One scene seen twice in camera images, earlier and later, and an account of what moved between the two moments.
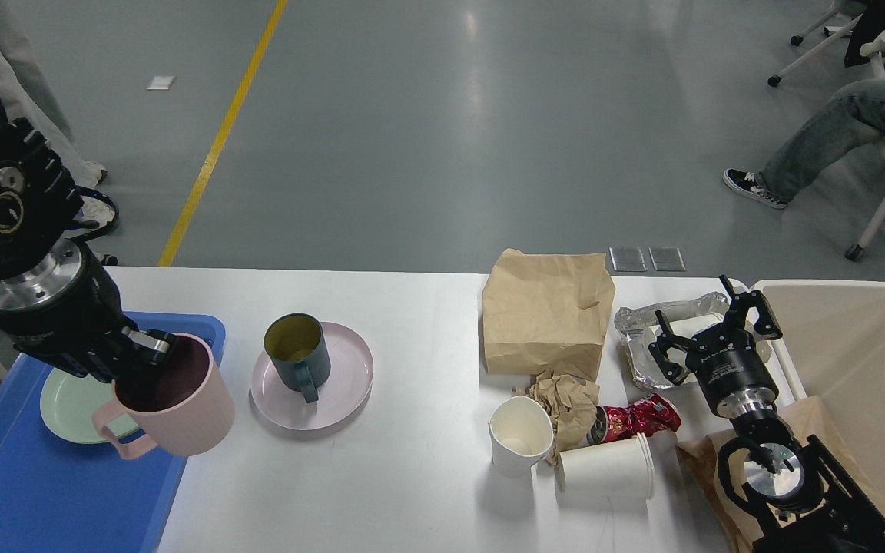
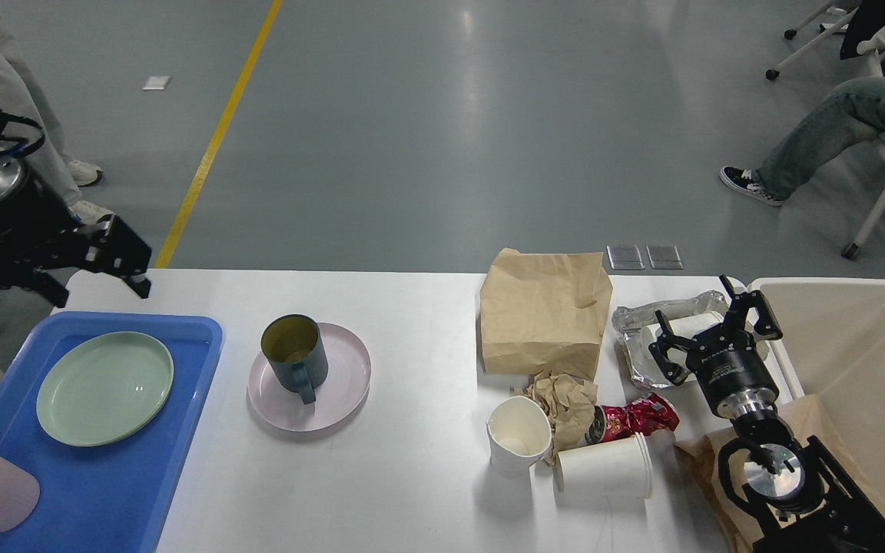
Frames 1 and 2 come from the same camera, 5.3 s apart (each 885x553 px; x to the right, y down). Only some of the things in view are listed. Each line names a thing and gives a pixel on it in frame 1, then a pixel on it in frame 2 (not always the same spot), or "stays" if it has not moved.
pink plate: x=345 y=394 stays
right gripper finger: x=767 y=325 stays
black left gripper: x=65 y=310 to x=17 y=233
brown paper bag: x=545 y=312 stays
